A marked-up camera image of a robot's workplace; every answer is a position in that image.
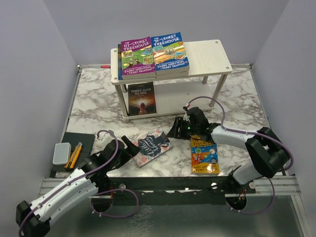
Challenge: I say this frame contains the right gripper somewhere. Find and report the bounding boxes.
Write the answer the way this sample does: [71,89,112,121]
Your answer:
[166,117,199,140]

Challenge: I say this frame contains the floral pink notebook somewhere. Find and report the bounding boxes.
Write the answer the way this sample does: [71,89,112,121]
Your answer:
[134,127,173,168]

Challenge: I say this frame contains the yellow 130-Storey Treehouse book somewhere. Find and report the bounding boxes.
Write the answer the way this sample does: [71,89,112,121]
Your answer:
[191,138,220,175]

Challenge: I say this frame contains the black hardcover book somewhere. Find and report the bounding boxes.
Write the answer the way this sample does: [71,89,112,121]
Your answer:
[128,82,157,116]

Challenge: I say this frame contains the blue 91-Storey Treehouse book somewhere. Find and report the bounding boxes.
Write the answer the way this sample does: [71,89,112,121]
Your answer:
[151,32,190,75]

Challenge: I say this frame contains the purple 117-Storey Treehouse book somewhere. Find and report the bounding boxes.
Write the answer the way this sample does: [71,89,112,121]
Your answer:
[121,37,156,79]

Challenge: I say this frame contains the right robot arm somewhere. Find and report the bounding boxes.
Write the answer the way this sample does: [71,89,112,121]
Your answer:
[167,107,292,193]

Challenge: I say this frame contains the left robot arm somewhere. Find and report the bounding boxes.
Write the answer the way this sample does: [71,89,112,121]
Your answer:
[16,135,140,237]

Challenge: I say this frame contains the white two-tier shelf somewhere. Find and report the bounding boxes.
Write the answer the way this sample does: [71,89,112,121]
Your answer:
[111,39,233,120]

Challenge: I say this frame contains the yellow utility knife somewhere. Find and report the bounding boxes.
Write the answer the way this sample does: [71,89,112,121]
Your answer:
[64,142,82,170]

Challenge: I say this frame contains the grey rectangular box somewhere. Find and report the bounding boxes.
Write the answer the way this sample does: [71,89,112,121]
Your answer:
[52,143,71,165]

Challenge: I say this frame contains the red marker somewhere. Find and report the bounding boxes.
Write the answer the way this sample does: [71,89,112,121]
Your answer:
[100,65,111,69]

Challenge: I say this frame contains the blue Animal Farm book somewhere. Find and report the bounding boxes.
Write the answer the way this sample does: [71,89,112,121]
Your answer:
[118,44,123,80]

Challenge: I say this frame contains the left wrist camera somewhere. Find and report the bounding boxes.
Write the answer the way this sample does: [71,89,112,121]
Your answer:
[97,130,114,142]

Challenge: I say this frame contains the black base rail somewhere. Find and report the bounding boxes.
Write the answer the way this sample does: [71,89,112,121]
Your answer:
[91,176,256,206]

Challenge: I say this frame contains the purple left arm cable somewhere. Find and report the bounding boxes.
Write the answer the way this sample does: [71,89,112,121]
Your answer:
[18,129,120,237]

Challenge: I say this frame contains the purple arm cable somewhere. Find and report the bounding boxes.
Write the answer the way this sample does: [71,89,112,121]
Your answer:
[18,129,120,237]
[187,96,296,173]

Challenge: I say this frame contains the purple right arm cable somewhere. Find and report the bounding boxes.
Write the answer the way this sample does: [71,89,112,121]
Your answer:
[187,96,296,173]

